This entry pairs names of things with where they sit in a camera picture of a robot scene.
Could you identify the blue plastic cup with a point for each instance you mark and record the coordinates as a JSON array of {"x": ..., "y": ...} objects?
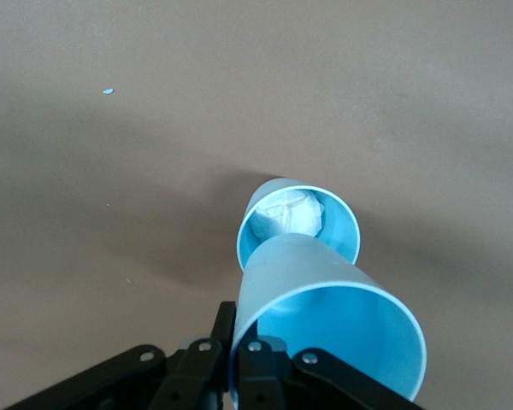
[
  {"x": 299, "y": 269},
  {"x": 342, "y": 230}
]

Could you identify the small blue speck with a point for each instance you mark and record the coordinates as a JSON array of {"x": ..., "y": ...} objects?
[{"x": 107, "y": 91}]

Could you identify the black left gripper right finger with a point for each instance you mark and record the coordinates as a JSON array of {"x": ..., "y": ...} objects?
[{"x": 265, "y": 380}]

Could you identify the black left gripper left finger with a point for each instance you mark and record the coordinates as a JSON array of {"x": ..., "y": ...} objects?
[{"x": 188, "y": 376}]

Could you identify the crumpled white paper wad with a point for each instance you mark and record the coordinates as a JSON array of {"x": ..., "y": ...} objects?
[{"x": 290, "y": 213}]

